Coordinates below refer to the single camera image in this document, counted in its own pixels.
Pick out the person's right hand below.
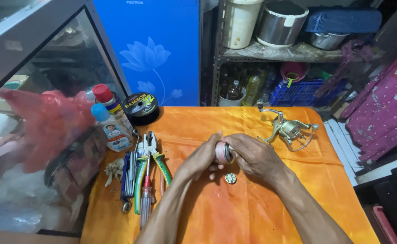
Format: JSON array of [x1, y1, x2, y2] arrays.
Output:
[[222, 133, 288, 182]]

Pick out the person's left hand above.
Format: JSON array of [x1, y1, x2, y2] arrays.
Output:
[[176, 131, 225, 182]]

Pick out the reel spool with pink line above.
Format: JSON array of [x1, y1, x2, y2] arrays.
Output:
[[215, 141, 236, 165]]

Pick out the gold spinning reel body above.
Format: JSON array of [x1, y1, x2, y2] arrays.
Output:
[[256, 99, 320, 152]]

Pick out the orange tablecloth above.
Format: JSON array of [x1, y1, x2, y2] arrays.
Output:
[[80, 106, 381, 244]]

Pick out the small silver wrench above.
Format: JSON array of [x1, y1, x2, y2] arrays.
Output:
[[132, 128, 142, 152]]

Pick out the blue hex key set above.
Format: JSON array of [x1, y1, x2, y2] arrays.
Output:
[[120, 150, 139, 213]]

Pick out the black fishing line spool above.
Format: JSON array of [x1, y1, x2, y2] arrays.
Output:
[[122, 92, 160, 126]]

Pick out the beige fibre wad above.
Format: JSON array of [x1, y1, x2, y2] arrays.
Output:
[[104, 157, 125, 188]]

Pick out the blue cap clear bottle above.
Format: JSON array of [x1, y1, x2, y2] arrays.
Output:
[[90, 103, 134, 152]]

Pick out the red cap clear bottle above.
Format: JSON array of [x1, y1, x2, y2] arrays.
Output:
[[92, 84, 133, 131]]

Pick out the metal shelf rack with kitchenware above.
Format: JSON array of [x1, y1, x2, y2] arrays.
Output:
[[211, 0, 386, 108]]

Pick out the blue floral refrigerator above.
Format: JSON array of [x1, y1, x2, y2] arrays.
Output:
[[92, 0, 201, 107]]

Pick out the pink floral cloth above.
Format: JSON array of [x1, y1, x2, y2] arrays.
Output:
[[340, 40, 397, 164]]

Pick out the red plastic container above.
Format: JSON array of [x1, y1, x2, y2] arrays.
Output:
[[372, 205, 397, 244]]

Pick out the green handled pliers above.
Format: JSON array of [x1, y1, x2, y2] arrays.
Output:
[[134, 131, 173, 216]]

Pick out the red clear handled screwdriver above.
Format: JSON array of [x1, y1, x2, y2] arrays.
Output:
[[139, 151, 153, 230]]

